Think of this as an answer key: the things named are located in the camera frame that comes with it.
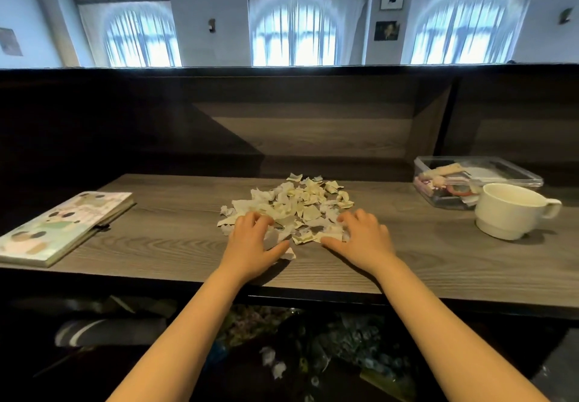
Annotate grey wall poster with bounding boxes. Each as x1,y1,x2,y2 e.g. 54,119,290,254
0,27,24,57

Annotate grey rolled mat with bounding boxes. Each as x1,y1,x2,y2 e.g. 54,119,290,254
54,317,169,348

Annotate dark bag of crumpled waste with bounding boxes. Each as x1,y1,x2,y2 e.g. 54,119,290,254
216,303,418,402

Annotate person's right hand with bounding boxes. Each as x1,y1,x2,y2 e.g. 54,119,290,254
320,209,400,277

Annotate person's right forearm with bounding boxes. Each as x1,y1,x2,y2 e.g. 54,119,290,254
375,255,551,402

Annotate pile of torn paper scraps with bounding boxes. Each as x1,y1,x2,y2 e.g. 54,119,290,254
217,172,356,261

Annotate dark wooden desk partition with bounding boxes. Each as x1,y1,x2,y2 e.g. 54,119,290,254
0,63,579,186

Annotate dark unframed wall picture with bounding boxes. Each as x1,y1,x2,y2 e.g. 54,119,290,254
374,20,401,42

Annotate clear plastic container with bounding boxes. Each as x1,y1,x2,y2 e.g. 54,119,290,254
413,156,544,211

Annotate person's left forearm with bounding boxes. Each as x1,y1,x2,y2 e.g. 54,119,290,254
108,267,255,402

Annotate white ceramic cup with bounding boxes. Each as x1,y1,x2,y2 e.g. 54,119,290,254
474,183,563,241

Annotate white crumpled paper ball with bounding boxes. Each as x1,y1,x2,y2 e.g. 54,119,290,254
259,346,289,380

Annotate arched window with white curtain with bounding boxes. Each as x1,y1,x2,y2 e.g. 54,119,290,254
78,0,182,68
248,0,366,67
401,0,529,65

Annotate person's left hand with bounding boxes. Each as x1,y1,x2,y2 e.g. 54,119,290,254
219,211,290,284

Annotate pastel patterned notebook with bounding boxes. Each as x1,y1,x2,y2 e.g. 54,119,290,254
0,190,136,269

